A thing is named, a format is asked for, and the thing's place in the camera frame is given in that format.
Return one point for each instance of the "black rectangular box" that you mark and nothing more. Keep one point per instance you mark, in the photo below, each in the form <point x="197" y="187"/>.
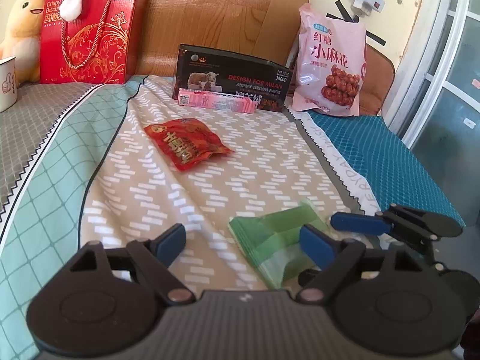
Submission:
<point x="201" y="68"/>

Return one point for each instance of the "pale green packet stack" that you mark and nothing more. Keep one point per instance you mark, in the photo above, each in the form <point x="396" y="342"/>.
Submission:
<point x="270" y="243"/>

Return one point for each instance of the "pink long box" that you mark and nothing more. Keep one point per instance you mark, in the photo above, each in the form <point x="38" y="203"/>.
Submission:
<point x="216" y="101"/>

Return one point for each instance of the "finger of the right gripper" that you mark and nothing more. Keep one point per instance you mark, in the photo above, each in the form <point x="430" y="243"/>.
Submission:
<point x="464" y="285"/>
<point x="399" y="221"/>

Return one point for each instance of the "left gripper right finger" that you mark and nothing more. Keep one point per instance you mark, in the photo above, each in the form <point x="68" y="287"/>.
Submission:
<point x="387" y="301"/>

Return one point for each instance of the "brown cushion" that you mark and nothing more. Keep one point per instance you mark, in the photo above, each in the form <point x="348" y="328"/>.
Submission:
<point x="379" y="78"/>

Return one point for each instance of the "teal checked cloth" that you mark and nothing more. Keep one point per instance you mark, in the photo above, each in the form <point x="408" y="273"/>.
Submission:
<point x="394" y="174"/>

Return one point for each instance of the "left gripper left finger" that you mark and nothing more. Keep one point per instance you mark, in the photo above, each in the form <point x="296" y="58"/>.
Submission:
<point x="103" y="301"/>

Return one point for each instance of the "brown wooden headboard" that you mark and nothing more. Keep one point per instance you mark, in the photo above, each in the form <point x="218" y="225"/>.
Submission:
<point x="263" y="28"/>

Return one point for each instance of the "white enamel mug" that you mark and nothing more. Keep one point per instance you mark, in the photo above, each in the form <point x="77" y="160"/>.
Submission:
<point x="8" y="86"/>

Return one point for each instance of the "red gift box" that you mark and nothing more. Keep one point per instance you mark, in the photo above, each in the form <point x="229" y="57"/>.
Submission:
<point x="100" y="47"/>

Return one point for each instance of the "patterned bed sheet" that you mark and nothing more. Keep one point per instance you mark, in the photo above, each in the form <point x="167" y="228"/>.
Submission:
<point x="77" y="166"/>

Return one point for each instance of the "pink fried twist bag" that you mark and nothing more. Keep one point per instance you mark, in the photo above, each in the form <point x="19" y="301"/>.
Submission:
<point x="331" y="65"/>

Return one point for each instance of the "red snack packet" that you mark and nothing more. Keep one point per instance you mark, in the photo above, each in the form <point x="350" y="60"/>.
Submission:
<point x="187" y="142"/>

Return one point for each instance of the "yellow duck plush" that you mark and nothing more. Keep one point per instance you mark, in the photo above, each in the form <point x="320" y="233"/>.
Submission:
<point x="22" y="39"/>

